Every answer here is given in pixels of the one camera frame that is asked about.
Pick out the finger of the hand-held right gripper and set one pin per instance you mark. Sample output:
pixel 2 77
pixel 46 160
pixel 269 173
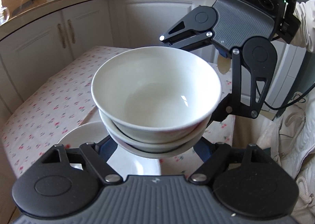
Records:
pixel 182 39
pixel 236 83

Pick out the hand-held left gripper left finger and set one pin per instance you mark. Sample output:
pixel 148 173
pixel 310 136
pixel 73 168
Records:
pixel 107 150

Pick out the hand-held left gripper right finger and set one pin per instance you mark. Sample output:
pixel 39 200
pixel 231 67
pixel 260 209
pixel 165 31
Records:
pixel 203 152

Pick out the small white floral plate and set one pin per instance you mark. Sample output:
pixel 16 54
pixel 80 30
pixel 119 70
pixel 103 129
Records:
pixel 81 132

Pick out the white ceramic bowl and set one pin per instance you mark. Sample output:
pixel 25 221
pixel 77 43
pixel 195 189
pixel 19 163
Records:
pixel 172 145
pixel 152 91

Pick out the white kitchen cabinets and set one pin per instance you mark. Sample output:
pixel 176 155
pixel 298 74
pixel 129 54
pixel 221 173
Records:
pixel 152 22

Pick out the cherry print tablecloth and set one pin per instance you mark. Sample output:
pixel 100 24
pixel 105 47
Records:
pixel 49 105

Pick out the white padded jacket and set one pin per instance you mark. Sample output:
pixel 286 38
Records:
pixel 295 152

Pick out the glass jug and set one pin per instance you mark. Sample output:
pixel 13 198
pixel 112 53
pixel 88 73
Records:
pixel 3 14

